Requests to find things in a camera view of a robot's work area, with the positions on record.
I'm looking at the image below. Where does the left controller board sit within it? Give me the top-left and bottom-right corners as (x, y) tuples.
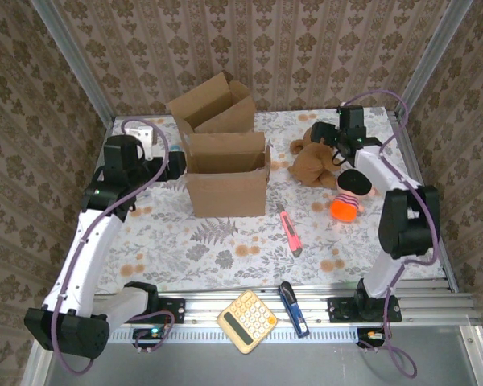
(132, 327), (164, 339)

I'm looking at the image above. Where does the long aluminium base rail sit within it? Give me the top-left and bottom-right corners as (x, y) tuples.
(39, 289), (483, 327)

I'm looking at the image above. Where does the yellow calculator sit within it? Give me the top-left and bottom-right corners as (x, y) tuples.
(216, 289), (278, 355)

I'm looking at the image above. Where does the aluminium corner post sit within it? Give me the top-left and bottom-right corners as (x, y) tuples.
(29, 0), (116, 124)
(394, 0), (475, 121)

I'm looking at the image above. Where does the grey slotted cable duct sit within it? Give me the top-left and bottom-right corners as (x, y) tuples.
(56, 326), (363, 345)

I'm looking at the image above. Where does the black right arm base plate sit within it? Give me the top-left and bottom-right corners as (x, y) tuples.
(328, 295), (403, 323)

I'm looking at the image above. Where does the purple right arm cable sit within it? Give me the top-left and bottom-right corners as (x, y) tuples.
(340, 90), (440, 380)

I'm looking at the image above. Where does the right controller board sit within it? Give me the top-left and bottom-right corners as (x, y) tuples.
(356, 327), (390, 350)

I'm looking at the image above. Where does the pink utility knife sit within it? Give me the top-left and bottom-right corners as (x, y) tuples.
(279, 203), (304, 258)

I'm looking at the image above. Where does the aluminium side rail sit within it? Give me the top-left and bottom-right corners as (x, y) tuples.
(388, 107), (460, 294)

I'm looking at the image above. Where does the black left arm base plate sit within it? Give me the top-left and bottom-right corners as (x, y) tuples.
(114, 298), (186, 325)

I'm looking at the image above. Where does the doll with orange pants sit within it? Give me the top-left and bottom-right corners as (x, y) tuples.
(329, 168), (382, 223)

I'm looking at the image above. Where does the blue black stapler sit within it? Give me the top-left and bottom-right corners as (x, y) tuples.
(278, 281), (310, 338)

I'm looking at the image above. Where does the controller board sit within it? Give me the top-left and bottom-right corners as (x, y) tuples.
(356, 327), (390, 350)
(132, 327), (164, 339)

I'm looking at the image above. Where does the brown cardboard box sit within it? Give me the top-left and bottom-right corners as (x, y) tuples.
(183, 131), (272, 219)
(165, 71), (258, 136)

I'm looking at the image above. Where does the brown plush dog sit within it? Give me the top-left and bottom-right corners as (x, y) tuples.
(287, 138), (347, 189)

